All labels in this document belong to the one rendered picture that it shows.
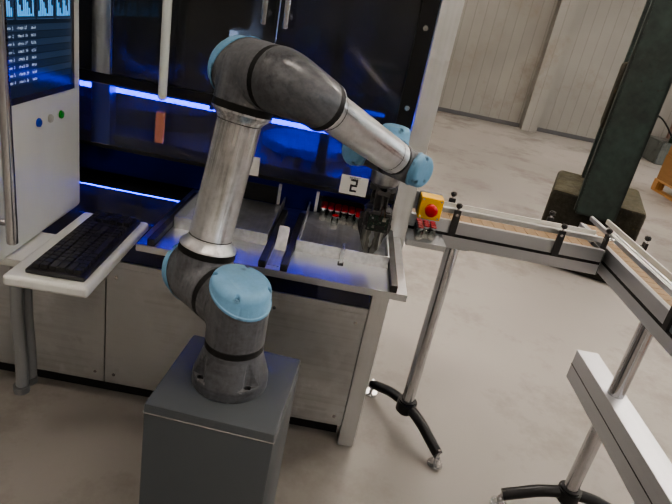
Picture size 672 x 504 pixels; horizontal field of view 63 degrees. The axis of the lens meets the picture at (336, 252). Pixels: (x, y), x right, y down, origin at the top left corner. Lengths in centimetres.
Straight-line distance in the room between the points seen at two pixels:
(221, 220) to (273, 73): 30
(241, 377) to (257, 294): 17
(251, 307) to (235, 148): 29
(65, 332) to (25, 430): 35
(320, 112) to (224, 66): 20
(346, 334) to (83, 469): 97
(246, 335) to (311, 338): 94
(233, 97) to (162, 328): 120
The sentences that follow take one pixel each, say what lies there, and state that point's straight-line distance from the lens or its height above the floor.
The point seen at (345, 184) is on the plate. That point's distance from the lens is 172.
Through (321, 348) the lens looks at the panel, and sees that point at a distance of 198.
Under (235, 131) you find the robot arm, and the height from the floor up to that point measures 127.
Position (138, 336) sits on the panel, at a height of 32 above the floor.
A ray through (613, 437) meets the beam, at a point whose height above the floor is 49.
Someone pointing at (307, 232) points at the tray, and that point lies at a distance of 167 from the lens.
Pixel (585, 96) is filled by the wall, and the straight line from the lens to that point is 1240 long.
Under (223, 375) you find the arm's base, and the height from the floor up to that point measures 84.
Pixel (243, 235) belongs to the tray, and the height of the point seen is 90.
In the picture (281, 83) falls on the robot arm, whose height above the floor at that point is 138.
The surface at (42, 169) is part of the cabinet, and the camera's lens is 167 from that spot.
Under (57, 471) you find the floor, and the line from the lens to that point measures 211.
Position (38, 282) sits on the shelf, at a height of 80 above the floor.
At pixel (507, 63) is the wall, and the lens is 1201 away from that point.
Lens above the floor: 150
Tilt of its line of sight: 23 degrees down
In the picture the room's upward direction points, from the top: 11 degrees clockwise
